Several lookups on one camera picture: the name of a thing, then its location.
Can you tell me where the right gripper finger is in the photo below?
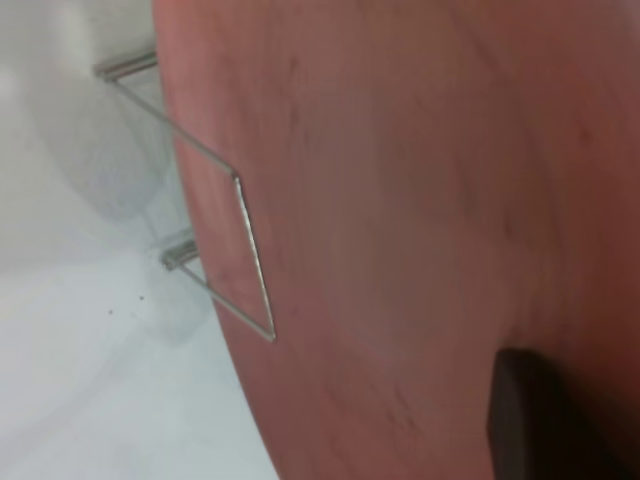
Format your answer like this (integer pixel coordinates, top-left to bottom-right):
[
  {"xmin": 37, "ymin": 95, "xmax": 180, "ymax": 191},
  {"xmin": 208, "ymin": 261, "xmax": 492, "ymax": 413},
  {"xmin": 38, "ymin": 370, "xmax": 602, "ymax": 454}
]
[{"xmin": 484, "ymin": 348, "xmax": 640, "ymax": 480}]

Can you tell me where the pink round plate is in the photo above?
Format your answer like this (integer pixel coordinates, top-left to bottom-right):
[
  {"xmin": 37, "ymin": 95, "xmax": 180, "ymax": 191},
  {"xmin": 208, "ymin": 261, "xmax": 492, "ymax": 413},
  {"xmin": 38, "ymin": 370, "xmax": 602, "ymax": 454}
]
[{"xmin": 151, "ymin": 0, "xmax": 640, "ymax": 480}]

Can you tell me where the metal wire plate rack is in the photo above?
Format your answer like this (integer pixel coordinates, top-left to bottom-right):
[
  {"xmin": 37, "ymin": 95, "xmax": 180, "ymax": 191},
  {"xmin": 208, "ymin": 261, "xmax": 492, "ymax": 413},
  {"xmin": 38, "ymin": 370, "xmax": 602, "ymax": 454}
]
[{"xmin": 92, "ymin": 49, "xmax": 277, "ymax": 344}]

